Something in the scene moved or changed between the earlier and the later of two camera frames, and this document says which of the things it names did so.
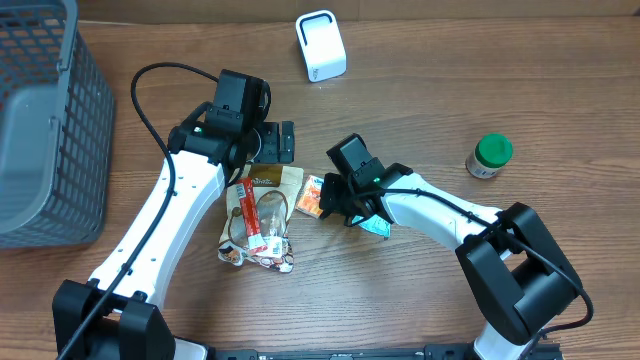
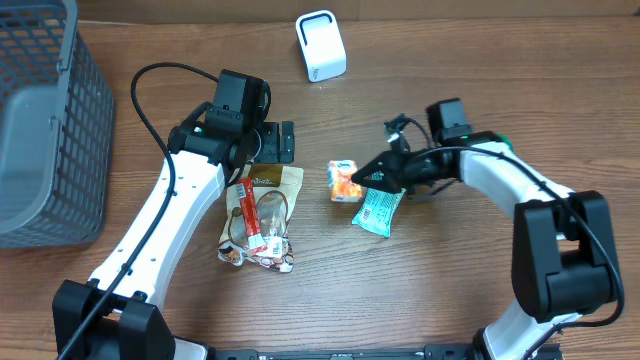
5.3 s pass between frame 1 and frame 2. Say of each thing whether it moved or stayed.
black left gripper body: stayed
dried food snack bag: stayed
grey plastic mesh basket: stayed
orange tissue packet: moved
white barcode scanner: stayed
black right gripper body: moved
